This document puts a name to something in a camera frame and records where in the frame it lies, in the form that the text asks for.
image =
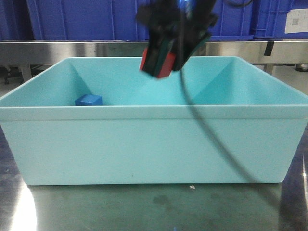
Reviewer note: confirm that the light cyan plastic tub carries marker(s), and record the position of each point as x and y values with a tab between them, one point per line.
144	132

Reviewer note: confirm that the stainless steel shelf rail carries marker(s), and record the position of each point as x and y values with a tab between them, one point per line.
288	51

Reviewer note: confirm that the black tape strip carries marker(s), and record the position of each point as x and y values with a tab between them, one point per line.
269	48

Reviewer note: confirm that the blue crate far right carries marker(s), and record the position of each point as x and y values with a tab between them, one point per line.
269	18

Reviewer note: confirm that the blue crate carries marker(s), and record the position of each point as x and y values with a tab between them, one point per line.
15	21
86	20
269	18
234	20

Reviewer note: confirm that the blue crate centre left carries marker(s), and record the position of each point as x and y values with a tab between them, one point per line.
86	20

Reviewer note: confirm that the red cube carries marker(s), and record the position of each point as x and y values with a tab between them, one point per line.
160	70

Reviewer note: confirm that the blue crate centre right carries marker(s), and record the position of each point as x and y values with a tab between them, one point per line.
234	20

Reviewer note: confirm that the white paper label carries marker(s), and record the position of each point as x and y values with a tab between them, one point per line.
297	21

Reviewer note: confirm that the blue crate far left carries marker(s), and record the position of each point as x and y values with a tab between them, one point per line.
15	21

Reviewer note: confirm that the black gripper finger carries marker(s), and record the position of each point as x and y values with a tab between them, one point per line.
159	45
187	42

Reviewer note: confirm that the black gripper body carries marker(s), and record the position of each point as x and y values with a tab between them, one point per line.
170	17

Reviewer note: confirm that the blue cube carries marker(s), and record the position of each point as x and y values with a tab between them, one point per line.
89	100

